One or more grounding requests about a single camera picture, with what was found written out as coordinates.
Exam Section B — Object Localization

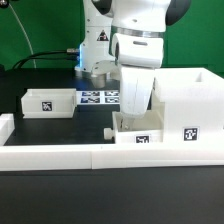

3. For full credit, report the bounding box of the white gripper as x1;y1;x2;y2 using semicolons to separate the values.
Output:
119;66;155;119

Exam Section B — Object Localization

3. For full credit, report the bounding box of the white drawer box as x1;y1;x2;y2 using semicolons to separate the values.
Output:
21;88;77;118
104;110;163;144

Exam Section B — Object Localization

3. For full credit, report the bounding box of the white drawer cabinet frame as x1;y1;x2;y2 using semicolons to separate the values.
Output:
151;68;224;143

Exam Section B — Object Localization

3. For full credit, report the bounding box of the paper sheet with tags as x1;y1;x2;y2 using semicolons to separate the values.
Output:
76;90;119;105

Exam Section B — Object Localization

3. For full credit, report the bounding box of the thin white cable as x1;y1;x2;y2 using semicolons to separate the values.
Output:
7;3;38;69

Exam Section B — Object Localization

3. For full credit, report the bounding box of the black cable bundle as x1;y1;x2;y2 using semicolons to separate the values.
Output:
11;48;81;70

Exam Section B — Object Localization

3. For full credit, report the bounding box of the white front fence wall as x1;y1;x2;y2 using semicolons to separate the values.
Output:
0;143;224;171

